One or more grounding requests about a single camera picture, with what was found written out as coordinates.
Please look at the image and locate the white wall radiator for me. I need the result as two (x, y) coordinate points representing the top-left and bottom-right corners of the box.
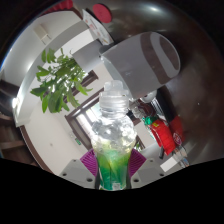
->
(33, 23), (53, 44)

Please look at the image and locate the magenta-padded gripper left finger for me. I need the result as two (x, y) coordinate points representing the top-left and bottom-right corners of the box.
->
(59, 148), (100, 190)

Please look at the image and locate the potted plant in white pot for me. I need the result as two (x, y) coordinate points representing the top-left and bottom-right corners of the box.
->
(29, 39), (111, 114)

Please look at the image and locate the red box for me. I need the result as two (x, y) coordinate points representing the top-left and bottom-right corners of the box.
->
(151, 115), (186, 157)

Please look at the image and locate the flat round red coaster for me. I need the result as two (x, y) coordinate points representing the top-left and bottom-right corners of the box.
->
(92, 3), (113, 24)

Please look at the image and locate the printed paper leaflet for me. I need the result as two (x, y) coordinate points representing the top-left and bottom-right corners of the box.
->
(81, 8), (114, 46)

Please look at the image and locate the clear bottle with green drink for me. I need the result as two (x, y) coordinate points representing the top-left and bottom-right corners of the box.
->
(89, 80), (138, 192)

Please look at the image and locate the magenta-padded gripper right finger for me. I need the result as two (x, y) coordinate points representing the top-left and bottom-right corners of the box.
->
(127, 148), (167, 190)

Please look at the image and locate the dark wooden double door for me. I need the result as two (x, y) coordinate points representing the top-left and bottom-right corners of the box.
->
(64, 96), (101, 151)

